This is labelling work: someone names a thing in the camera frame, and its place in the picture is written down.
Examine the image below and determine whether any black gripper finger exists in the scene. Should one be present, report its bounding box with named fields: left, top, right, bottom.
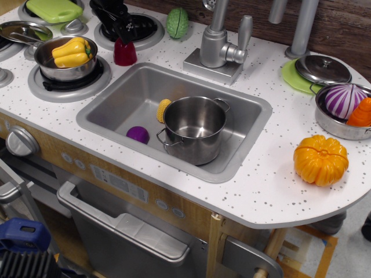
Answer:
left=113, top=21, right=131, bottom=42
left=122, top=16, right=142, bottom=42

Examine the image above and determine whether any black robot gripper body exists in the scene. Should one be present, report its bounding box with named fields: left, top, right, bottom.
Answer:
left=89, top=0, right=130, bottom=27

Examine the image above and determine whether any grey toy sink basin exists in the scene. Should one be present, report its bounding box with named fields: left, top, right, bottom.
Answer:
left=77, top=63, right=272, bottom=183

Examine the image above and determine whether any steel pot on burner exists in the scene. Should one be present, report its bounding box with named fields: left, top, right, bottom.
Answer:
left=34, top=36, right=99, bottom=83

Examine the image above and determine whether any steel pot in sink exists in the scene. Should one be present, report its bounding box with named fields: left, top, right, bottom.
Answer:
left=157, top=96, right=231, bottom=166

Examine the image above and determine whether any steel pot lid right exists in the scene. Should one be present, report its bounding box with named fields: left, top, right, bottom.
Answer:
left=295, top=55, right=352, bottom=84

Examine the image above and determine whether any back right stove burner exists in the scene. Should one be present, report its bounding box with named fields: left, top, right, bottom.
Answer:
left=94, top=13, right=165, bottom=51

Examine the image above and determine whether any stove burner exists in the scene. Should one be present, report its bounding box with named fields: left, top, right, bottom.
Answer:
left=18, top=1, right=84, bottom=25
left=94, top=13, right=165, bottom=51
left=28, top=57, right=111, bottom=103

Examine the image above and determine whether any silver stove knob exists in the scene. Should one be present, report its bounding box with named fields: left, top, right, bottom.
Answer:
left=60, top=19, right=89, bottom=36

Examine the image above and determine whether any green cabbage toy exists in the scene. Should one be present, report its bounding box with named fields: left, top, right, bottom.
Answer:
left=166, top=8, right=188, bottom=39

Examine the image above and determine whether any yellow bell pepper toy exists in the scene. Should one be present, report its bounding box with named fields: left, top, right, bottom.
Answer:
left=52, top=37, right=93, bottom=68

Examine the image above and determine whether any green cutting board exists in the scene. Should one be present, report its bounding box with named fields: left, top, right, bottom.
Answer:
left=26, top=0, right=83, bottom=24

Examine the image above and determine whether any yellow corn toy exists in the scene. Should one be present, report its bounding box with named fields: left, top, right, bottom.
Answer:
left=156, top=98, right=172, bottom=123

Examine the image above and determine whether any steel pan lid left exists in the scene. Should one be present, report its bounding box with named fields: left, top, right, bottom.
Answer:
left=1, top=21, right=53, bottom=45

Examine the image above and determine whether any back left stove burner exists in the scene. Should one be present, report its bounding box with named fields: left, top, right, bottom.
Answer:
left=18, top=1, right=84, bottom=25

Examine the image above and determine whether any silver toy faucet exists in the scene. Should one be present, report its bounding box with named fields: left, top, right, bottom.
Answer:
left=183, top=1, right=253, bottom=85

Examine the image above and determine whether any front left stove burner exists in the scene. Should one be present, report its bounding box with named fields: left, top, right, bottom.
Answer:
left=28, top=57, right=111, bottom=103

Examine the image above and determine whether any purple eggplant toy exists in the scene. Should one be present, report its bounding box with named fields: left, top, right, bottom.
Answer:
left=126, top=126, right=150, bottom=144

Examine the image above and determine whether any silver oven knob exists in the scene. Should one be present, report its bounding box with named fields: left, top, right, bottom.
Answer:
left=5, top=126, right=40, bottom=156

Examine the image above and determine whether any green plate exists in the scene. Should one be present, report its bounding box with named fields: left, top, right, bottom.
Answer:
left=281, top=59, right=323, bottom=94

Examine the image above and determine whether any purple striped onion toy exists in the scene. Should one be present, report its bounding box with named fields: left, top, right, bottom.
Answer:
left=325, top=83, right=368, bottom=119

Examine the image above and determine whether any steel bowl right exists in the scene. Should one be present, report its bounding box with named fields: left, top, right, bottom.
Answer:
left=314, top=83, right=370, bottom=140

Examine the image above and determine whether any orange pumpkin toy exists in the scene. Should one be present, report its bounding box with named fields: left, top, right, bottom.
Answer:
left=293, top=135, right=349, bottom=186

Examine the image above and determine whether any blue clamp tool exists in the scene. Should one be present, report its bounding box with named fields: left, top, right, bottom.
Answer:
left=1, top=218, right=51, bottom=261

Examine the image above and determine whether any orange carrot toy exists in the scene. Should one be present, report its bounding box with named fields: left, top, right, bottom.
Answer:
left=347, top=97, right=370, bottom=127

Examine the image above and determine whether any grey support post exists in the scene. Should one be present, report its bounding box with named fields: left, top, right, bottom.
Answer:
left=285, top=0, right=319, bottom=60

